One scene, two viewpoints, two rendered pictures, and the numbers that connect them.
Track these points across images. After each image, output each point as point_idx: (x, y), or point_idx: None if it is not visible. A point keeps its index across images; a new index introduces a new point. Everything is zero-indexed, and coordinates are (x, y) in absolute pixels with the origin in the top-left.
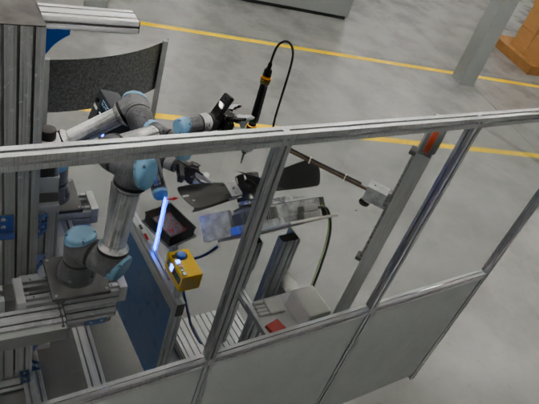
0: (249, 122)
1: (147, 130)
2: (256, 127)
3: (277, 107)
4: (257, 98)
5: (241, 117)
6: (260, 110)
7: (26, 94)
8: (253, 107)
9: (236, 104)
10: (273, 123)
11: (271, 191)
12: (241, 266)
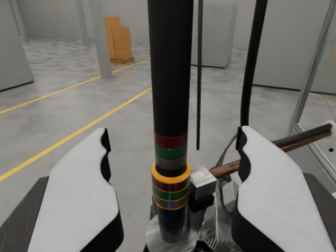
0: (169, 166)
1: None
2: (187, 162)
3: (261, 27)
4: (171, 32)
5: (310, 205)
6: (200, 86)
7: None
8: (166, 96)
9: (84, 142)
10: (246, 105)
11: None
12: None
